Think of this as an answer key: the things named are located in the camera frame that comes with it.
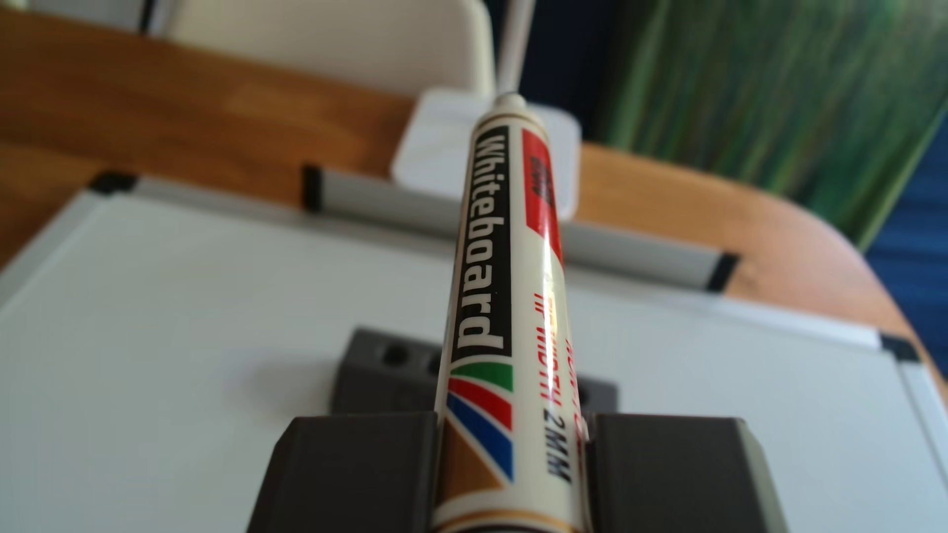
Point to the white whiteboard marker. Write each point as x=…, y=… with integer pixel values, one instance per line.
x=511, y=311

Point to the grey marker holder block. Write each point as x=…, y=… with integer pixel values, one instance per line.
x=385, y=377

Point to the silver whiteboard pen tray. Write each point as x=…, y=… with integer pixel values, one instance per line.
x=652, y=255

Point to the white stand with pole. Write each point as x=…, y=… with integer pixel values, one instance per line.
x=437, y=148

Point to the green plant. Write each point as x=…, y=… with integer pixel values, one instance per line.
x=778, y=96

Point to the cream chair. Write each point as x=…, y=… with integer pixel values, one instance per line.
x=333, y=37

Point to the whiteboard with silver frame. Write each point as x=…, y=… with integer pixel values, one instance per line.
x=185, y=311

